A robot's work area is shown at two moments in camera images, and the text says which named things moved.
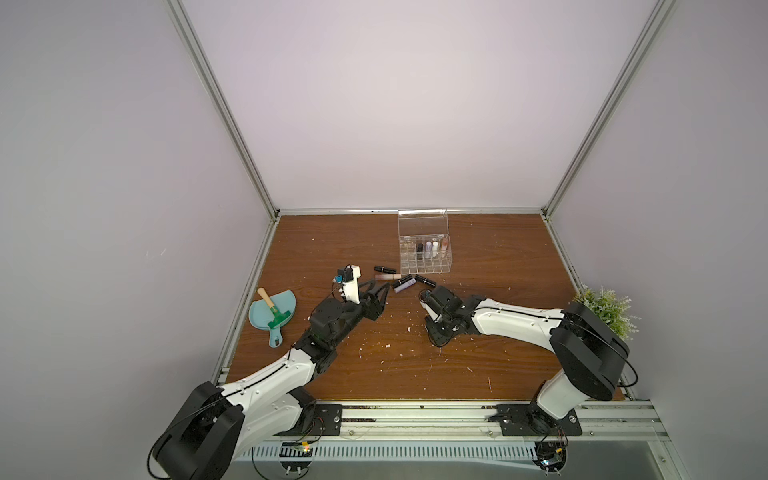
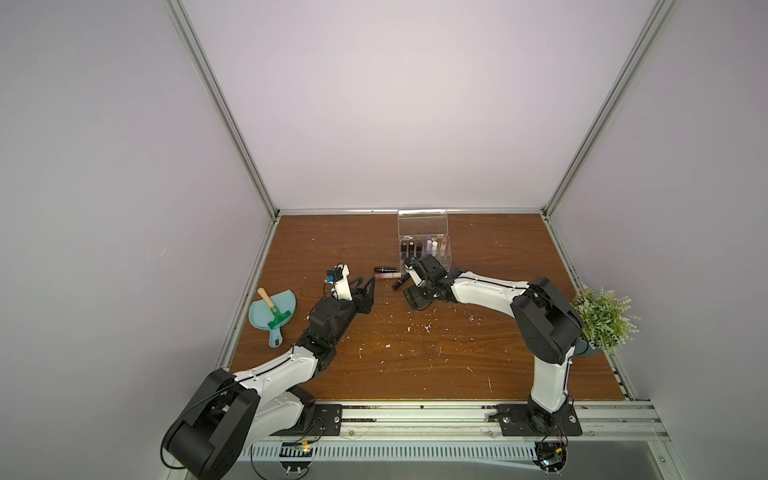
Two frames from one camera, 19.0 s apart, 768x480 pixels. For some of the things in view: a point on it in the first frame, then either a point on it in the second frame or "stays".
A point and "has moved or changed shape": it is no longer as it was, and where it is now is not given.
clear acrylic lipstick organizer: (424, 243) stays
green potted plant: (612, 309) stays
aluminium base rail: (630, 431) stays
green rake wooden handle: (278, 316) stays
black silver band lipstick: (425, 280) has moved or changed shape
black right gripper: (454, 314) to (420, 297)
